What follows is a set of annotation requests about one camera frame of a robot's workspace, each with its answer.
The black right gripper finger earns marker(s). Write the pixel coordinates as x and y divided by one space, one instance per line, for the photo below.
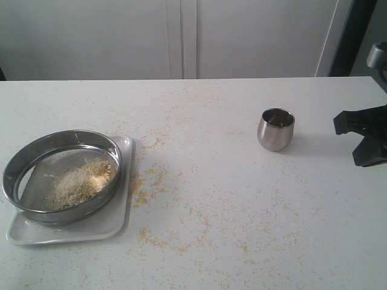
365 122
371 151

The round stainless steel sieve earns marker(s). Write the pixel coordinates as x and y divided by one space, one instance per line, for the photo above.
29 176

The stainless steel cup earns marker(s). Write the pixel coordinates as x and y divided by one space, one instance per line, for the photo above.
275 129

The white coarse grain pile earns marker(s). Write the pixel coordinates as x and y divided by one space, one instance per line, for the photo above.
79 185

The white square plastic tray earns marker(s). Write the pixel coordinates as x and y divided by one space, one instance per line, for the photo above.
103 224

